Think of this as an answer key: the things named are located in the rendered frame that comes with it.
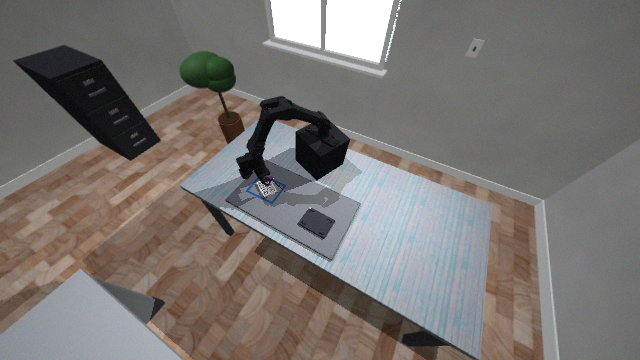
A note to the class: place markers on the white well plate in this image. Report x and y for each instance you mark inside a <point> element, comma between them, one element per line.
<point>266,191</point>

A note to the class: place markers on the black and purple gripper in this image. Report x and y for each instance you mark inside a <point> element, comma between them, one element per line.
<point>265,172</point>

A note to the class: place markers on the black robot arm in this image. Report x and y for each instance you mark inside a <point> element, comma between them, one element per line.
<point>281,109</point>

